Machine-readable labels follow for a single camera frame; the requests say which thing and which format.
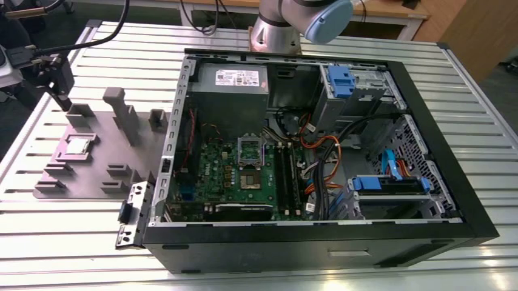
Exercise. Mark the silver square CPU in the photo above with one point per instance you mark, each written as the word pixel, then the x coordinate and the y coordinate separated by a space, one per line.
pixel 79 147

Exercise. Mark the grey plastic parts rack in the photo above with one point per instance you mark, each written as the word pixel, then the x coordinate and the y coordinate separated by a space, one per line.
pixel 104 157

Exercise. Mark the grey power supply unit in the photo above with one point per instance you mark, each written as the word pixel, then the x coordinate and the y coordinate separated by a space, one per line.
pixel 225 115

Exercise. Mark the green motherboard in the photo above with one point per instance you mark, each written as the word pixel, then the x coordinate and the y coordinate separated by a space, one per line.
pixel 217 157

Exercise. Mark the blue video port connector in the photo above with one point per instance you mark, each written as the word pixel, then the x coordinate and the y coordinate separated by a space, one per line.
pixel 125 212

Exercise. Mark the blue expansion slot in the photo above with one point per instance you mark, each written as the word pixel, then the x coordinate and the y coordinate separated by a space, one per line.
pixel 188 192

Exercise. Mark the black RAM slot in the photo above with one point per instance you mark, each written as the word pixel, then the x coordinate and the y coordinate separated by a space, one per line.
pixel 292 175
pixel 279 175

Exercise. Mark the black graphics card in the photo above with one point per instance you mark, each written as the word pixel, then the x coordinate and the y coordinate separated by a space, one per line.
pixel 243 212

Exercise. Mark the blue plastic drive latch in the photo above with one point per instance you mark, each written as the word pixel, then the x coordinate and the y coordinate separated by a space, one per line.
pixel 342 82

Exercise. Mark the black open PC case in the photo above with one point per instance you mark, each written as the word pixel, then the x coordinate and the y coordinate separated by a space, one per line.
pixel 283 251

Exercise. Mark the wooden desk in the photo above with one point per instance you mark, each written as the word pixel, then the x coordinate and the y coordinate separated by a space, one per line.
pixel 388 12

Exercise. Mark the hard disk in blue carrier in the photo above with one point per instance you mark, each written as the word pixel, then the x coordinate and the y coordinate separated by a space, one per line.
pixel 368 183

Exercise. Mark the grey metal disk bay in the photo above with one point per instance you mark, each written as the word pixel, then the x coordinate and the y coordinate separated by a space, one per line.
pixel 392 198

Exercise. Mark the wooden cabinet panel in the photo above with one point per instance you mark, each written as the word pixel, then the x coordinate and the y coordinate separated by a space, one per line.
pixel 476 30

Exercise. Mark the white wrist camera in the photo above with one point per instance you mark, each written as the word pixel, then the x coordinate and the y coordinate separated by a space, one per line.
pixel 8 72

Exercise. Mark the white desk frame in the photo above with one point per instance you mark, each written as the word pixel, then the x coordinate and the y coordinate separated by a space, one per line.
pixel 185 15

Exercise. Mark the grey metal card bracket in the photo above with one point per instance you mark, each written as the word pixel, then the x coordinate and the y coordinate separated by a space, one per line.
pixel 139 189

